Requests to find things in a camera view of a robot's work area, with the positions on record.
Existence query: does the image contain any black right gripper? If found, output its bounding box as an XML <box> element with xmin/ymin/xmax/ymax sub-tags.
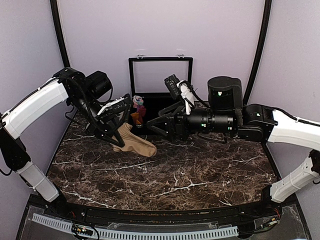
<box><xmin>146</xmin><ymin>99</ymin><xmax>236</xmax><ymax>142</ymax></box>

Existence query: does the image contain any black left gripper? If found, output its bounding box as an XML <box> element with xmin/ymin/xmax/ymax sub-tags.
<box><xmin>70</xmin><ymin>91</ymin><xmax>127</xmax><ymax>147</ymax></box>

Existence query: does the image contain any magenta striped sock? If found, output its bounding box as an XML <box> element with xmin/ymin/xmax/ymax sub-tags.
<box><xmin>130</xmin><ymin>112</ymin><xmax>144</xmax><ymax>125</ymax></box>

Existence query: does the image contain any brown sock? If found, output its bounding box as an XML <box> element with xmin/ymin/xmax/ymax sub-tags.
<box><xmin>112</xmin><ymin>122</ymin><xmax>157</xmax><ymax>157</ymax></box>

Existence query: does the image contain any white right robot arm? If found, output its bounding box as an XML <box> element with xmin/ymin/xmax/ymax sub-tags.
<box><xmin>147</xmin><ymin>75</ymin><xmax>320</xmax><ymax>217</ymax></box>

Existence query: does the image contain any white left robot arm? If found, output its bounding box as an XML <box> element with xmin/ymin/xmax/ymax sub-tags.
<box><xmin>0</xmin><ymin>67</ymin><xmax>133</xmax><ymax>218</ymax></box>

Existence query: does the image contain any magenta purple rolled sock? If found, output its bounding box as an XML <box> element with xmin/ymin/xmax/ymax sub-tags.
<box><xmin>137</xmin><ymin>105</ymin><xmax>147</xmax><ymax>118</ymax></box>

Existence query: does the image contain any pink white rolled sock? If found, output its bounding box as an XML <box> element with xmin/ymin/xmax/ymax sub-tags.
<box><xmin>132</xmin><ymin>95</ymin><xmax>144</xmax><ymax>109</ymax></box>

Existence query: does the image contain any black compartment storage box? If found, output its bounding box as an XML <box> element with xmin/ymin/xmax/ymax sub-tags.
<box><xmin>128</xmin><ymin>56</ymin><xmax>194</xmax><ymax>127</ymax></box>

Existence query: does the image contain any black left corner post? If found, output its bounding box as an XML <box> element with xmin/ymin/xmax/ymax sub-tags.
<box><xmin>49</xmin><ymin>0</ymin><xmax>71</xmax><ymax>68</ymax></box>

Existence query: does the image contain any black corner post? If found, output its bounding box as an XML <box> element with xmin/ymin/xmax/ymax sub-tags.
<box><xmin>49</xmin><ymin>0</ymin><xmax>71</xmax><ymax>68</ymax></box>
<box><xmin>243</xmin><ymin>0</ymin><xmax>272</xmax><ymax>105</ymax></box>

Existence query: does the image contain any white perforated front rail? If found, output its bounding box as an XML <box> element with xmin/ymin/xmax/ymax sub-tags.
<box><xmin>31</xmin><ymin>213</ymin><xmax>239</xmax><ymax>240</ymax></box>

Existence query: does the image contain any black right corner post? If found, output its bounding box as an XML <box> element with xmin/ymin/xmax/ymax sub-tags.
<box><xmin>243</xmin><ymin>0</ymin><xmax>272</xmax><ymax>105</ymax></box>

